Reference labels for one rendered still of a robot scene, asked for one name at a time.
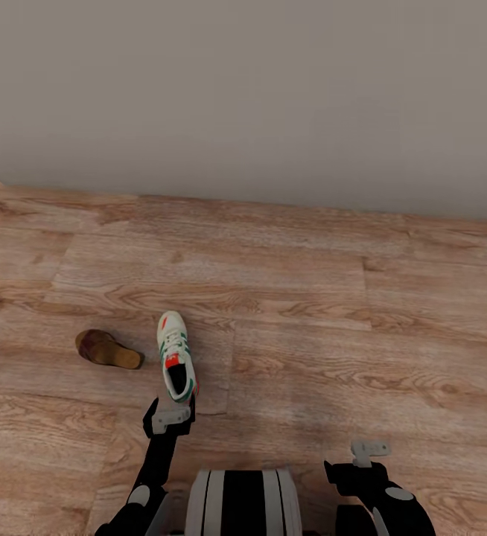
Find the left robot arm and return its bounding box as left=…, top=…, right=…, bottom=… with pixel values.
left=95, top=394, right=196, bottom=536

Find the sandal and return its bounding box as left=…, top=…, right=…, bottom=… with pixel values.
left=75, top=330, right=146, bottom=369

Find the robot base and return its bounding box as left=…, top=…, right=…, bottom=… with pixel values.
left=164, top=505, right=378, bottom=536

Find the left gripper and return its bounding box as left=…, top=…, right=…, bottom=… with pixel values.
left=143, top=394, right=196, bottom=457

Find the robot trunk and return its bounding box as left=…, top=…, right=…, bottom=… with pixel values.
left=185, top=470, right=302, bottom=536

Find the gym shoe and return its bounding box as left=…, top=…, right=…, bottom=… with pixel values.
left=157, top=310, right=199, bottom=403

